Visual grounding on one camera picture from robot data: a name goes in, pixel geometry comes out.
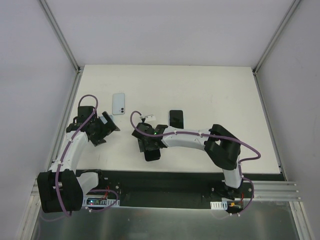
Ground purple cable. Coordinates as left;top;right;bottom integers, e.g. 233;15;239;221
130;111;261;218
55;94;119;218

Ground black phone case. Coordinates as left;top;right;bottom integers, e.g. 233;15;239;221
144;149;161;162

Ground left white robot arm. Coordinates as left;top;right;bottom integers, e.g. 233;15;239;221
37;106;119;214

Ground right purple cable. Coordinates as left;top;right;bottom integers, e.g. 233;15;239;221
130;111;261;218

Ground gold phone with black screen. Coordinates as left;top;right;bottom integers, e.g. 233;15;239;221
169;109;185;128

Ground right white cable duct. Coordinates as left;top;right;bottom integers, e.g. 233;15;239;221
209;200;244;211

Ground light blue phone face down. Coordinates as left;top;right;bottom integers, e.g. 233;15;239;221
112;93;125;115

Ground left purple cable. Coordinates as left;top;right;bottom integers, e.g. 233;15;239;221
55;94;119;218

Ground aluminium frame post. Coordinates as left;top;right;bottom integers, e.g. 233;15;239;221
37;0;81;74
252;0;303;76

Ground right aluminium frame post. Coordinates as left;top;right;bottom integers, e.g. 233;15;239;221
252;0;303;76

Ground left white cable duct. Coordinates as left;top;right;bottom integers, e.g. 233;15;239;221
82;197;120;208

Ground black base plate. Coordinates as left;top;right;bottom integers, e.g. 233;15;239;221
74;169;287;208

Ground left aluminium frame post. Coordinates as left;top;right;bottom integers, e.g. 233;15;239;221
37;0;81;74

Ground white cable duct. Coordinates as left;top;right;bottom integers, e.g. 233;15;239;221
209;200;244;211
82;197;120;208

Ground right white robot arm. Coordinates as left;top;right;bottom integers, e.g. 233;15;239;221
132;122;243;200

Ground aluminium front rail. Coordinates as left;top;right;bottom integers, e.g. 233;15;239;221
33;181;300;202

